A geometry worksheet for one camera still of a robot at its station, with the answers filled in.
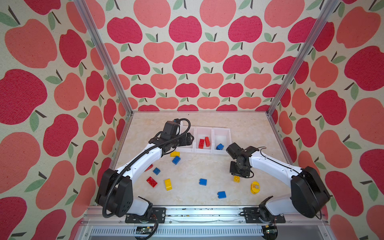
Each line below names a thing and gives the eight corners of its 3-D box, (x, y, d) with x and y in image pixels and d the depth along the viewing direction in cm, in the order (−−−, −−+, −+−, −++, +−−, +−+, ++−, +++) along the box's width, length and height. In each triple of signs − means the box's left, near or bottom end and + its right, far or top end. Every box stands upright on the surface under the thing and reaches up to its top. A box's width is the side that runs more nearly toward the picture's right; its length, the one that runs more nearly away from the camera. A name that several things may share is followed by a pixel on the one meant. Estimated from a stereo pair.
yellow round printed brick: (251, 194, 82) (253, 192, 81) (249, 182, 86) (250, 181, 85) (260, 194, 82) (262, 192, 81) (257, 182, 87) (258, 181, 85)
